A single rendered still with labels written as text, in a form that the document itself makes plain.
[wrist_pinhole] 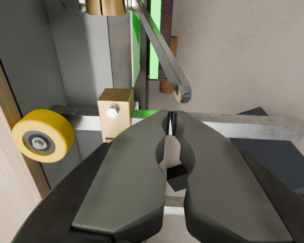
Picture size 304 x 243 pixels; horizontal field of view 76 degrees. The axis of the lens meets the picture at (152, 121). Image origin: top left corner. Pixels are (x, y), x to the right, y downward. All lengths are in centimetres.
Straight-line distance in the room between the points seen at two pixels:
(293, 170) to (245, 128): 68
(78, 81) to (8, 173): 29
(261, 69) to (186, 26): 50
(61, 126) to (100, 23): 29
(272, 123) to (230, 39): 86
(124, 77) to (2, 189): 32
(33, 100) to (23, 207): 22
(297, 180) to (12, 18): 102
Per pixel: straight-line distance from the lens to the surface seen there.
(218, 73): 122
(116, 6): 26
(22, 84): 47
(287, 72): 137
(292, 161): 106
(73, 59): 57
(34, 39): 51
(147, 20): 20
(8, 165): 41
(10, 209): 52
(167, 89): 113
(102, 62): 54
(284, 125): 38
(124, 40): 43
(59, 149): 32
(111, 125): 33
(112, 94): 32
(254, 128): 36
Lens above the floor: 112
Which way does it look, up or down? 57 degrees down
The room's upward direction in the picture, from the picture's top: 174 degrees counter-clockwise
